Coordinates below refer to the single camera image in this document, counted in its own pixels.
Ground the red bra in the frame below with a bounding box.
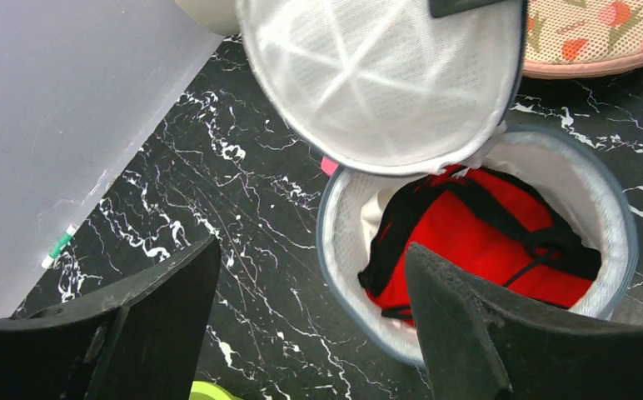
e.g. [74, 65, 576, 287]
[358, 165, 601, 324]

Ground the white mesh laundry bag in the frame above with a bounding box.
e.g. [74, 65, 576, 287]
[235, 1, 638, 366]

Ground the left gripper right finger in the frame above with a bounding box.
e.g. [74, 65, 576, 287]
[405, 244, 643, 399]

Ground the round white drawer cabinet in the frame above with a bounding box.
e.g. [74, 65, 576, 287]
[175, 0, 240, 36]

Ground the pink eraser block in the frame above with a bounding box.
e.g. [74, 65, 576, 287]
[320, 157, 338, 177]

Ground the green plastic basket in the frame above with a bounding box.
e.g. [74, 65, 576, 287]
[188, 381, 241, 400]

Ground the floral mesh laundry pouch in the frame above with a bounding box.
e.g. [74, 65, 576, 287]
[523, 0, 643, 79]

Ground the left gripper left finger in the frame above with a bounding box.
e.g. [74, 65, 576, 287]
[0, 237, 221, 399]

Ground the green white marker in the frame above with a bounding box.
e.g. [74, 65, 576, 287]
[41, 225, 78, 269]

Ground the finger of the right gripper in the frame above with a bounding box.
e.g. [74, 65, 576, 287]
[427, 0, 504, 18]

